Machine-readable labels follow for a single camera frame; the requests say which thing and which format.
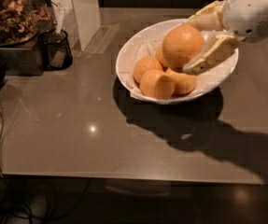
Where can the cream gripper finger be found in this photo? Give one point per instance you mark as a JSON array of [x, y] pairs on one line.
[[219, 46], [209, 18]]

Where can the white tilted bowl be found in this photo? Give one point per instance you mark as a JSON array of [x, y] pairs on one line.
[[127, 59]]

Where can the glass jar of nuts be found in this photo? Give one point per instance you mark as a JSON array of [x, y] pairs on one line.
[[17, 22]]

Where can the white upright panel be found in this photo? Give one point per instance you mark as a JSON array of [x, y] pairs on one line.
[[82, 20]]

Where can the white rounded gripper body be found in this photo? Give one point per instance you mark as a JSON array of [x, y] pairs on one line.
[[250, 13]]

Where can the white tag utensil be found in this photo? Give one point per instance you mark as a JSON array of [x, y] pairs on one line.
[[60, 17]]

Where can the orange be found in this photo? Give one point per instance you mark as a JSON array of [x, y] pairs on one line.
[[143, 65], [181, 44], [157, 84], [184, 83]]

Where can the black mesh cup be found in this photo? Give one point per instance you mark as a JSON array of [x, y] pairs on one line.
[[56, 50]]

